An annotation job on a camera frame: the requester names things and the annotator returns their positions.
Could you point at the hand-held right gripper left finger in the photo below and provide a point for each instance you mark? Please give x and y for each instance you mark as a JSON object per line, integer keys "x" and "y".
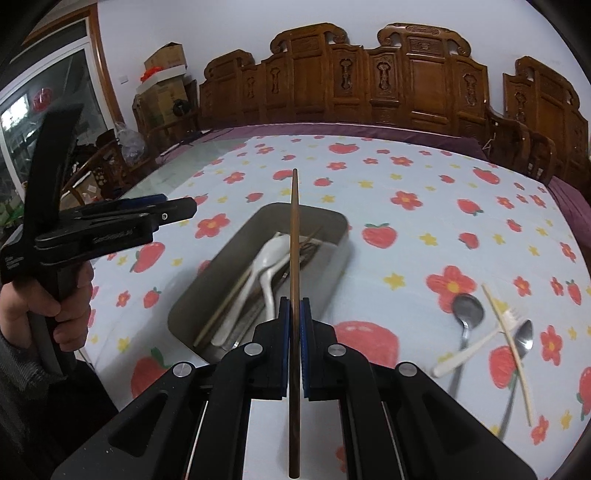
{"x": 285, "y": 350}

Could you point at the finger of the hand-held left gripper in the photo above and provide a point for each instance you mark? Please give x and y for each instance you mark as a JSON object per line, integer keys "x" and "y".
{"x": 147, "y": 200}
{"x": 175, "y": 212}

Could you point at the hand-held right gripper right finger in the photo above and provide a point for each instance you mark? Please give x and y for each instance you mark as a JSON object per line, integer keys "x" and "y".
{"x": 304, "y": 350}

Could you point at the white plastic spoon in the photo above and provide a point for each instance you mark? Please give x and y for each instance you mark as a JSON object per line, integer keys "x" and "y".
{"x": 268, "y": 288}
{"x": 277, "y": 251}

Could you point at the beige chopstick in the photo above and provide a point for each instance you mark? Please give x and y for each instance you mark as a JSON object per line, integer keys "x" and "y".
{"x": 496, "y": 314}
{"x": 221, "y": 310}

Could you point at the metal tray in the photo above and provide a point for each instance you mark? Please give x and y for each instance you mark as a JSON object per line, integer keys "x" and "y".
{"x": 323, "y": 277}

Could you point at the brown wooden chopstick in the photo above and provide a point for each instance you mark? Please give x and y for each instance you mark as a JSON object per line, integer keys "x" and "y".
{"x": 294, "y": 230}
{"x": 311, "y": 236}

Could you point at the person's left forearm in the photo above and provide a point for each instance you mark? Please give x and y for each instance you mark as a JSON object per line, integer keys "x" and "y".
{"x": 18, "y": 364}

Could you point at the person's left hand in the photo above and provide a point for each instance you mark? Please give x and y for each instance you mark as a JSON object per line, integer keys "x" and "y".
{"x": 76, "y": 323}

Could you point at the wooden chair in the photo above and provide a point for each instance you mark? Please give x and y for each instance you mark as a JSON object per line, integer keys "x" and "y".
{"x": 106, "y": 175}

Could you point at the clear plastic bag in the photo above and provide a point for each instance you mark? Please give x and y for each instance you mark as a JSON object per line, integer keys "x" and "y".
{"x": 129, "y": 143}

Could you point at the large cardboard box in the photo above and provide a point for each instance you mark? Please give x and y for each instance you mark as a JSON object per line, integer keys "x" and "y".
{"x": 157, "y": 104}

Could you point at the small black fan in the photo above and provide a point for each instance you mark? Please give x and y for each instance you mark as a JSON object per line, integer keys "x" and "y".
{"x": 181, "y": 108}

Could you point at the white storage box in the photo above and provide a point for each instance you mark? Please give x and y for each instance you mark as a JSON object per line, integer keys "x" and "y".
{"x": 168, "y": 77}

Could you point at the orange object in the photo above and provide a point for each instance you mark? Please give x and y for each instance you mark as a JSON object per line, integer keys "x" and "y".
{"x": 152, "y": 74}

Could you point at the wooden framed glass door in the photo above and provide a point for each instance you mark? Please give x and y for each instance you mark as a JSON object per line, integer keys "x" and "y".
{"x": 104, "y": 78}

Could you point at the small cardboard box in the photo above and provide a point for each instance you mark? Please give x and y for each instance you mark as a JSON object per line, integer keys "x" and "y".
{"x": 166, "y": 57}

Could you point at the white plastic fork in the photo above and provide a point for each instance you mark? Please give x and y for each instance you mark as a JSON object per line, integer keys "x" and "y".
{"x": 455, "y": 362}

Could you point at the strawberry print tablecloth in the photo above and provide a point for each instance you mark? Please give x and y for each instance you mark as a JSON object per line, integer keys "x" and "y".
{"x": 415, "y": 230}

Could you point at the metal spoon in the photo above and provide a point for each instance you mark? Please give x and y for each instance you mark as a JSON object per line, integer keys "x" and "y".
{"x": 523, "y": 334}
{"x": 467, "y": 311}

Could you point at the purple sofa cushion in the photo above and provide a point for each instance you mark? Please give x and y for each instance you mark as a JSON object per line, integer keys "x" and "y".
{"x": 415, "y": 131}

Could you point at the carved wooden sofa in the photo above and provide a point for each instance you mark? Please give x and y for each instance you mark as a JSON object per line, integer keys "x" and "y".
{"x": 429, "y": 83}

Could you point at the purple armchair cushion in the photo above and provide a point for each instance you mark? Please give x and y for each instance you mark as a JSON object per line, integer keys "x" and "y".
{"x": 572, "y": 198}

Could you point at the carved wooden armchair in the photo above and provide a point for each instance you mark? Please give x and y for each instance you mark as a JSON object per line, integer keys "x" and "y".
{"x": 545, "y": 106}

